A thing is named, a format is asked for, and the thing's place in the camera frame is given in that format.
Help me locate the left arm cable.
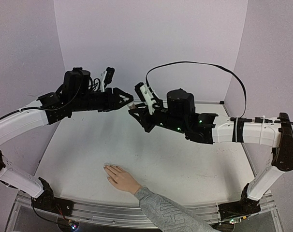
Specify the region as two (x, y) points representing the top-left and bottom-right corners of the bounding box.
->
(0, 72), (101, 125)

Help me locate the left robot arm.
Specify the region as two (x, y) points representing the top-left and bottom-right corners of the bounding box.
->
(0, 67), (133, 211)

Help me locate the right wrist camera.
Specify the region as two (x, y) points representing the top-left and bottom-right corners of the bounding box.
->
(134, 82), (163, 115)

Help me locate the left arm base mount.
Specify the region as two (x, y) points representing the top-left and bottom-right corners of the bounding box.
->
(31, 190), (74, 217)

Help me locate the right camera cable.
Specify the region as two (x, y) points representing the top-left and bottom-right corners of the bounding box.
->
(145, 61), (248, 119)

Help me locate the person's hand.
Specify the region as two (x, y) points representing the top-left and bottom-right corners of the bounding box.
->
(103, 165), (142, 195)

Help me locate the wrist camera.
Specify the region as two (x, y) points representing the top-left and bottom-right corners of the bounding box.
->
(100, 67), (115, 92)
(134, 82), (163, 115)

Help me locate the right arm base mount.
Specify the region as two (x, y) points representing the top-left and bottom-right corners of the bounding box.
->
(219, 197), (261, 222)

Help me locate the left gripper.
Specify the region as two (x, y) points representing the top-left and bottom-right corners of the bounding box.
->
(72, 87), (135, 113)

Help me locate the grey sleeved forearm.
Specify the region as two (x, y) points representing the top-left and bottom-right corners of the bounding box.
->
(134, 187), (216, 232)

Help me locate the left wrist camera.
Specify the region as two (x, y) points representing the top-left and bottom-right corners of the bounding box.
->
(100, 67), (115, 92)

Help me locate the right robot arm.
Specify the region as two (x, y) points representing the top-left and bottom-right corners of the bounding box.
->
(129, 86), (293, 203)

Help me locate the green nail polish bottle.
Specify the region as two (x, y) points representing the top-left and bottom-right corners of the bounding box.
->
(128, 102), (136, 109)

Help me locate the aluminium front rail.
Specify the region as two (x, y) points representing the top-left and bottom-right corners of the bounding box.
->
(6, 191), (283, 232)

